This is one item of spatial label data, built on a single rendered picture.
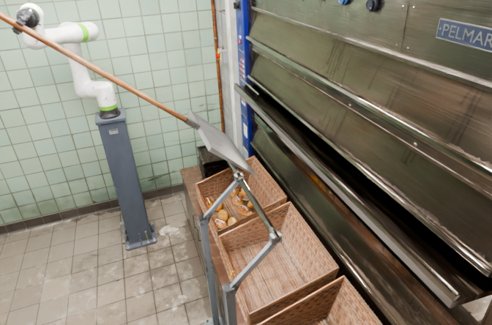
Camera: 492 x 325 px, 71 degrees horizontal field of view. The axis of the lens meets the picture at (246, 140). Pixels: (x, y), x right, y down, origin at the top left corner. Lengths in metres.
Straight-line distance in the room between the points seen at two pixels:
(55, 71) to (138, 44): 0.69
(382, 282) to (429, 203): 0.51
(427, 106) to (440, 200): 0.28
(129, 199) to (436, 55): 2.46
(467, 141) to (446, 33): 0.29
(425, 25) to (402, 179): 0.49
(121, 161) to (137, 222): 0.61
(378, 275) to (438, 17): 1.02
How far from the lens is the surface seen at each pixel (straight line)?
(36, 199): 3.76
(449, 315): 1.39
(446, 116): 1.11
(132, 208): 3.05
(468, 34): 1.06
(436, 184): 1.22
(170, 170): 3.63
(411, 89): 1.20
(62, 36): 2.34
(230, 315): 1.73
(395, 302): 1.60
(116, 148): 2.75
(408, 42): 1.21
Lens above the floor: 2.21
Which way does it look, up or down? 29 degrees down
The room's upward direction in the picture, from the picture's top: 3 degrees counter-clockwise
